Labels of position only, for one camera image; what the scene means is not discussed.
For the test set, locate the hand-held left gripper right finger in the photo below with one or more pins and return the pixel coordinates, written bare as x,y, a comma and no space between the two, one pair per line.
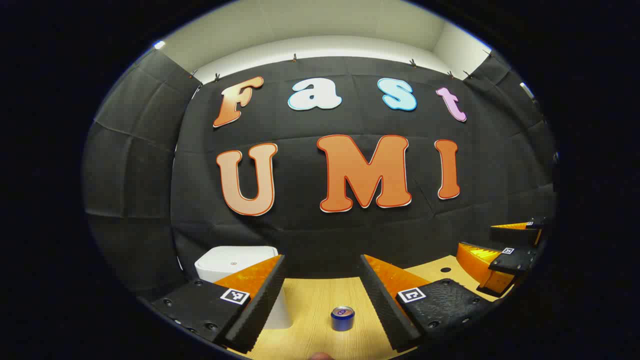
385,305

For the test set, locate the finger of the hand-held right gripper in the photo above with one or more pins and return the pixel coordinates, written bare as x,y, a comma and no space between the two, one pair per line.
515,260
515,234

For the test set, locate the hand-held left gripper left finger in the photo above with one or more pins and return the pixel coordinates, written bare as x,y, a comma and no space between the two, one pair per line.
260,305

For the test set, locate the blue pop can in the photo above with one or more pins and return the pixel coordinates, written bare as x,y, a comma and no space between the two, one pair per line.
342,320

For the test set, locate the white desktop garbage bin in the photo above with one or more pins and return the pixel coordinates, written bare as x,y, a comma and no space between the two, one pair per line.
235,262

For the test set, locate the wooden desktop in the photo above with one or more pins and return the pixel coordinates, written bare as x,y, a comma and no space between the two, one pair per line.
310,310

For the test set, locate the black backdrop cloth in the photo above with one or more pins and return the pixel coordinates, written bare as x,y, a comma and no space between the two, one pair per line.
300,225

